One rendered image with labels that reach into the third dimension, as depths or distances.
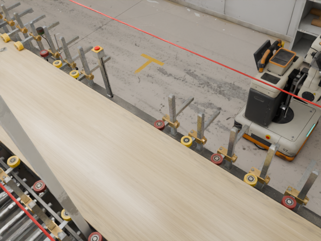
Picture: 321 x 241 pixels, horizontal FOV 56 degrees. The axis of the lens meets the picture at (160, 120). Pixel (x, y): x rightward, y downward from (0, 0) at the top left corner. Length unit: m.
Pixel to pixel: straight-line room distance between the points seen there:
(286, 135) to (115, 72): 2.30
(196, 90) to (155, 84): 0.53
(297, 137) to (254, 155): 0.45
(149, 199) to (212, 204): 0.38
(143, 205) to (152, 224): 0.14
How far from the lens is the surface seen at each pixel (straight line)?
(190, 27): 4.84
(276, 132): 3.07
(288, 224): 1.92
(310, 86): 2.75
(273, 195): 2.21
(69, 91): 2.67
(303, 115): 3.28
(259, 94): 2.81
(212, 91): 3.76
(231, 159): 2.13
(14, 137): 1.22
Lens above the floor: 2.61
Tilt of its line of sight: 49 degrees down
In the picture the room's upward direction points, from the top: 7 degrees counter-clockwise
